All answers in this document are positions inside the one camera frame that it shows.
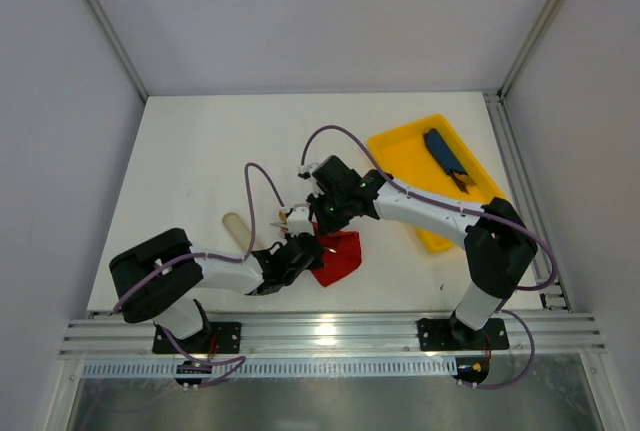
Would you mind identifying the steak knife patterned handle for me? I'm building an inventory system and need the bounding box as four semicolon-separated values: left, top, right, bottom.
269;221;289;229

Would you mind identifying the red paper napkin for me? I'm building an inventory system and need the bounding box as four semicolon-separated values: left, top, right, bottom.
310;223;362;287

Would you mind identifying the gold spoon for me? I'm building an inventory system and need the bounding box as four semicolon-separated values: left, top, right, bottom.
278;207;292;223

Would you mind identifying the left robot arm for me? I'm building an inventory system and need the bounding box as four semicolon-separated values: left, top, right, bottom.
109;228;324;354

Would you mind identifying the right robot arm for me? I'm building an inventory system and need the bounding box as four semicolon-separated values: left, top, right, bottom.
298;155;538;349

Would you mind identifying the yellow plastic bin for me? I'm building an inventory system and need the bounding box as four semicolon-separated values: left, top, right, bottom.
367;112;509;255

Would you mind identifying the left controller board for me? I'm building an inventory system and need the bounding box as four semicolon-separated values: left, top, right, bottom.
174;360;212;391

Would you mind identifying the controller board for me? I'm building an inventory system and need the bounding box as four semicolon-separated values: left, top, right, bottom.
174;360;212;391
453;356;490;388

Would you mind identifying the right controller board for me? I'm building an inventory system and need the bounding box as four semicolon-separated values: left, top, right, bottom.
453;356;490;388

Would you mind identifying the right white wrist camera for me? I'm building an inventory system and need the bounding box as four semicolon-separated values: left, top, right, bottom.
297;162;319;180

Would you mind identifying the aluminium mounting rail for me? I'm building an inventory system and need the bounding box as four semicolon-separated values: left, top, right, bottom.
59;310;606;359

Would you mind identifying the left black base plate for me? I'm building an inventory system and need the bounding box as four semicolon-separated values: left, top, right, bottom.
152;321;242;355

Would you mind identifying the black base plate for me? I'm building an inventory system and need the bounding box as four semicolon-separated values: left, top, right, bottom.
416;316;510;351
152;321;242;355

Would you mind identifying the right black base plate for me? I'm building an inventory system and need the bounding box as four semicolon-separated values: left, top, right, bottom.
416;316;510;351

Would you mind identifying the right side aluminium rail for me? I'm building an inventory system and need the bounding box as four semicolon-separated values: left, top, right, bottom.
483;91;573;313

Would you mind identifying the slotted cable duct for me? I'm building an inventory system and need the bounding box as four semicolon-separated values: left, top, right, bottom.
81;355;455;379

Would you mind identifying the right aluminium frame post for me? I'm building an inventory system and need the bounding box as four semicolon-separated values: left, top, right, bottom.
497;0;566;102

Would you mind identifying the aluminium frame post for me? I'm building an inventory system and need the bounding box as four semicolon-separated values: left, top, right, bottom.
82;0;149;103
497;0;566;102

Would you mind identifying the left aluminium frame post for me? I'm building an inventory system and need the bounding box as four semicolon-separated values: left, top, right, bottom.
82;0;149;103

